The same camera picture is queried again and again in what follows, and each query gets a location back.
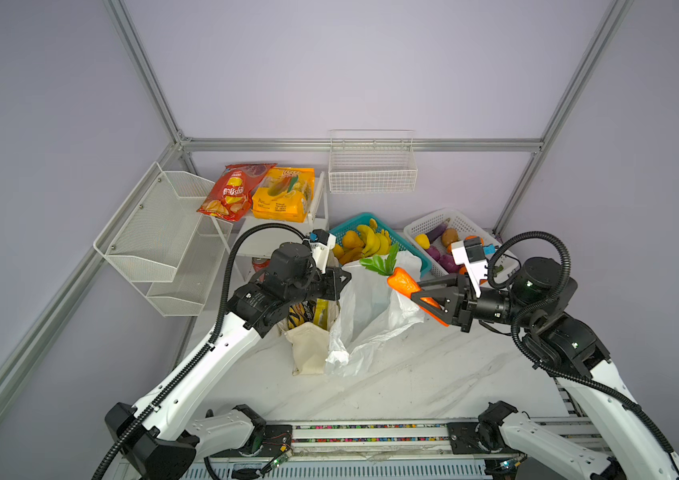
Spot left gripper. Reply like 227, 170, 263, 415
286, 266, 351, 306

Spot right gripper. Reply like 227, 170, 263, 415
406, 271, 535, 333

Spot orange toy carrot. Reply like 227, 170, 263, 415
351, 246, 427, 331

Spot white plastic bag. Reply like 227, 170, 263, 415
324, 251, 425, 377

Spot yellow snack packet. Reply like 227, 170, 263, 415
312, 299, 330, 330

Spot black yellow chips bag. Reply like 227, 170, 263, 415
287, 300, 316, 330

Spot beige canvas tote bag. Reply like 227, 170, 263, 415
278, 301, 339, 376

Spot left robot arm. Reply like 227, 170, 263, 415
93, 222, 351, 479

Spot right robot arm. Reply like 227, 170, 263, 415
387, 231, 679, 479

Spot small yellow banana bunch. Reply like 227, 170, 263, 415
357, 218, 393, 258

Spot white plastic basket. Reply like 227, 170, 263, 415
403, 208, 521, 281

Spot purple toy eggplant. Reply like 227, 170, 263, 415
425, 222, 449, 244

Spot teal plastic basket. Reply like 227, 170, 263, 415
329, 212, 433, 276

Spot orange snack bag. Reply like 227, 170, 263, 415
252, 167, 315, 223

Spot red chips bag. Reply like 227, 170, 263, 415
197, 163, 276, 222

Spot white mesh shelf rack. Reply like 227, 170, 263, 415
93, 163, 232, 317

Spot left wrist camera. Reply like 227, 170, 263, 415
308, 229, 336, 273

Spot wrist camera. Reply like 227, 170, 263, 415
308, 229, 336, 273
449, 236, 497, 298

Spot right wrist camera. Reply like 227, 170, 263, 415
449, 236, 497, 298

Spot white wire wall basket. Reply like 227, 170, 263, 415
328, 129, 419, 194

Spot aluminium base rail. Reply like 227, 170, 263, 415
113, 418, 631, 480

